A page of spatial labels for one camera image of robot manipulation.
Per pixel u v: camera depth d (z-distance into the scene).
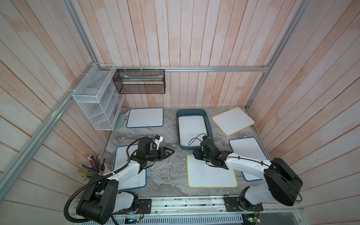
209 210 0.73
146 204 0.73
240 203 0.66
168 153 0.81
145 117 1.15
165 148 0.76
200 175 0.85
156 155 0.75
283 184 0.43
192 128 1.04
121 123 1.05
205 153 0.71
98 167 0.78
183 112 1.08
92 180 0.42
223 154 0.65
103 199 0.41
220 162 0.62
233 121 1.14
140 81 1.08
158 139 0.80
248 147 0.96
